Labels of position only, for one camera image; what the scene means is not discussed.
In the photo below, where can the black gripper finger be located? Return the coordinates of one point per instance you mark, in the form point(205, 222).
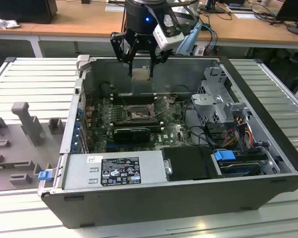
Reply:
point(164, 55)
point(119, 47)

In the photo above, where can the silver CPU chip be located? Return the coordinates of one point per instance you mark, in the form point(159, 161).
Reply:
point(140, 74)

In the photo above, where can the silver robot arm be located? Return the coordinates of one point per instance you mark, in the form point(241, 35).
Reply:
point(185, 10)

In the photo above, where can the black RAM slot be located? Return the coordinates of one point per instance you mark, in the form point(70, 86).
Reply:
point(144, 95)
point(139, 121)
point(144, 98)
point(144, 103)

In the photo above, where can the CPU socket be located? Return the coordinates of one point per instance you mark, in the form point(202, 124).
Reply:
point(139, 111)

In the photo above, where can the blue expansion slot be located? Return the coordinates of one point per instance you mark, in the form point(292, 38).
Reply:
point(111, 144)

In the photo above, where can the white paper sheet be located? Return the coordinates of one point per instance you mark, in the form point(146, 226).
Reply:
point(243, 15)
point(114, 8)

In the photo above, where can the pale blue teach pendant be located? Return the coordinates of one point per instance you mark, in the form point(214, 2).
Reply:
point(190, 41)

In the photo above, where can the silver metal drive cage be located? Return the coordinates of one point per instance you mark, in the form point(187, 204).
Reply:
point(206, 99)

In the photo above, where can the black monitor stand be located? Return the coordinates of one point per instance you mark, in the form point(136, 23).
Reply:
point(213, 10)

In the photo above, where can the green RAM stick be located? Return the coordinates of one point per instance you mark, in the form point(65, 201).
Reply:
point(154, 127)

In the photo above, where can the green motherboard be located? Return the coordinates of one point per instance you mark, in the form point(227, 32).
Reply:
point(169, 129)

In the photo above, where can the black graphics card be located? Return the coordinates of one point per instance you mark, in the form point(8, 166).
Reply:
point(131, 136)

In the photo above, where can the black computer tower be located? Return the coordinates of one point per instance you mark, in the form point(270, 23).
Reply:
point(22, 10)

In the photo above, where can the black plastic shroud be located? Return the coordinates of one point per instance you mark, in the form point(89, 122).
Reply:
point(188, 163)

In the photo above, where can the crumpled white paper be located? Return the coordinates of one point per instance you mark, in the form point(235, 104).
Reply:
point(5, 23)

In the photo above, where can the hard disk blue carrier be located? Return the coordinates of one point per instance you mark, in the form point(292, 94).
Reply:
point(224, 156)

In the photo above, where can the silver power supply unit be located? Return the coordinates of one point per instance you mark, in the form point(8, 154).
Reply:
point(77, 173)

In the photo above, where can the black computer monitor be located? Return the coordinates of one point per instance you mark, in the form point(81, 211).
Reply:
point(293, 10)

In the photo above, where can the blue plastic latch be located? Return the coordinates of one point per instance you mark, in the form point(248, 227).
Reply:
point(44, 175)

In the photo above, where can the black open PC case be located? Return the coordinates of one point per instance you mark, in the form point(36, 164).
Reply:
point(139, 205)

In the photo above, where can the grey parts rack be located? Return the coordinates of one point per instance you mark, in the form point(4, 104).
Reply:
point(5, 183)

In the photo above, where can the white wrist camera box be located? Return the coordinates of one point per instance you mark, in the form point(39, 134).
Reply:
point(169, 39)

